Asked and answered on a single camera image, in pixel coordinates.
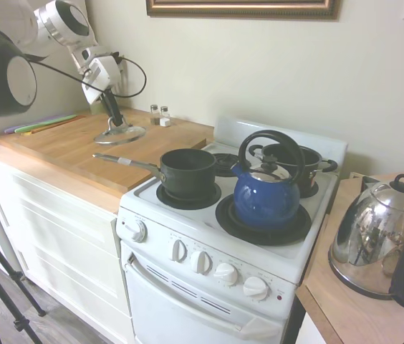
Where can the white electric stove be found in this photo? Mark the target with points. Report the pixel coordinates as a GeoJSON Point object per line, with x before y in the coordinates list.
{"type": "Point", "coordinates": [195, 222]}

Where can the yellow knife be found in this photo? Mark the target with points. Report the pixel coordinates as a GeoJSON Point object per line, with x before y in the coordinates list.
{"type": "Point", "coordinates": [26, 134]}

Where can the small black coil burner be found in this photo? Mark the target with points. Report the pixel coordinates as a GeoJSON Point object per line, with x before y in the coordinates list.
{"type": "Point", "coordinates": [225, 163]}
{"type": "Point", "coordinates": [187, 203]}

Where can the white kitchen cabinet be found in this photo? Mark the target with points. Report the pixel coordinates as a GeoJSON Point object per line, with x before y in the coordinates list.
{"type": "Point", "coordinates": [55, 243]}

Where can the large black coil burner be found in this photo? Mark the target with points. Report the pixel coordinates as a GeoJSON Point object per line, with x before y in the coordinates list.
{"type": "Point", "coordinates": [295, 231]}
{"type": "Point", "coordinates": [311, 190]}

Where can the white stove knob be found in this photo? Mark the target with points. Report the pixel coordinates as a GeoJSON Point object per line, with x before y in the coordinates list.
{"type": "Point", "coordinates": [226, 274]}
{"type": "Point", "coordinates": [256, 287]}
{"type": "Point", "coordinates": [178, 251]}
{"type": "Point", "coordinates": [201, 262]}
{"type": "Point", "coordinates": [138, 231]}

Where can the glass salt shaker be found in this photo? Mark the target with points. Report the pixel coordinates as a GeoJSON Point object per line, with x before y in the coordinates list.
{"type": "Point", "coordinates": [164, 112]}

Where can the gold framed picture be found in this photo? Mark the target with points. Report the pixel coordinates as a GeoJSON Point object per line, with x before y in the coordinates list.
{"type": "Point", "coordinates": [245, 9]}

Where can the blue whistling kettle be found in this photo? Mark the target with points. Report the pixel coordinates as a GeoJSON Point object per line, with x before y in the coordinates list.
{"type": "Point", "coordinates": [266, 195]}

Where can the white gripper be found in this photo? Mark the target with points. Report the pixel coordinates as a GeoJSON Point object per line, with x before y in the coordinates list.
{"type": "Point", "coordinates": [101, 77]}

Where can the glass pot lid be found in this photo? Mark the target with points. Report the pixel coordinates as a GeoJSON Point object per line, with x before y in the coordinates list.
{"type": "Point", "coordinates": [119, 135]}

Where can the orange knife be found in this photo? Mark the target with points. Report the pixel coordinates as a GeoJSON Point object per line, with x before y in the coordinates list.
{"type": "Point", "coordinates": [62, 122]}

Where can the black camera tripod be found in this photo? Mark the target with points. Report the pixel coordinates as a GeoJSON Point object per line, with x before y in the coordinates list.
{"type": "Point", "coordinates": [5, 286]}

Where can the white oven door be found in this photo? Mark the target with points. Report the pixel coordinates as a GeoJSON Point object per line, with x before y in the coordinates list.
{"type": "Point", "coordinates": [173, 308]}

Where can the glass pepper shaker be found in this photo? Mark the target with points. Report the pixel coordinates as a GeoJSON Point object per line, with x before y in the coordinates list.
{"type": "Point", "coordinates": [154, 114]}

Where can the large wooden cutting board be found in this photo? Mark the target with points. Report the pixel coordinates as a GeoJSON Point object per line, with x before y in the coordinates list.
{"type": "Point", "coordinates": [66, 150]}

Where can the steel electric kettle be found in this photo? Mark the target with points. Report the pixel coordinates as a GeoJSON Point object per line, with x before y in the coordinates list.
{"type": "Point", "coordinates": [370, 243]}

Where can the black stock pot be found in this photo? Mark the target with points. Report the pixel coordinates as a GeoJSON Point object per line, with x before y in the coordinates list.
{"type": "Point", "coordinates": [309, 166]}

